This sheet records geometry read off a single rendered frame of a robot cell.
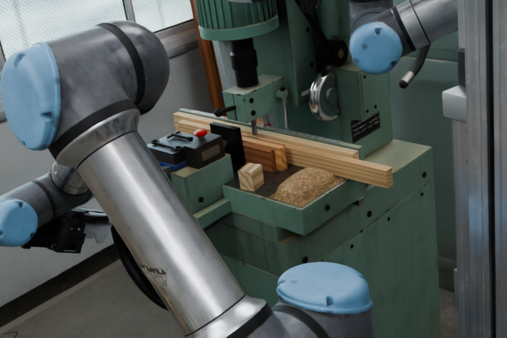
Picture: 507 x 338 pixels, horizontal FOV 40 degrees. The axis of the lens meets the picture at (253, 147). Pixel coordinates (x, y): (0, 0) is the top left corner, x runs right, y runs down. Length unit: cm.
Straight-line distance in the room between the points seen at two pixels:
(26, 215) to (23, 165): 165
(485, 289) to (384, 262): 93
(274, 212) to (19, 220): 53
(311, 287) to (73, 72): 39
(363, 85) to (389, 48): 56
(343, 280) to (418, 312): 113
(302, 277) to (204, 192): 63
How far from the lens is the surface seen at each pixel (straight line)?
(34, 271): 297
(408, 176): 181
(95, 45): 87
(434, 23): 108
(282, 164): 156
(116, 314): 286
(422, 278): 199
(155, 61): 90
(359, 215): 166
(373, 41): 106
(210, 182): 152
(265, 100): 162
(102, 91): 84
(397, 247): 184
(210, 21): 152
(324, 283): 90
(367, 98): 164
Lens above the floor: 155
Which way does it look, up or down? 22 degrees down
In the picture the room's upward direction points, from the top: 9 degrees counter-clockwise
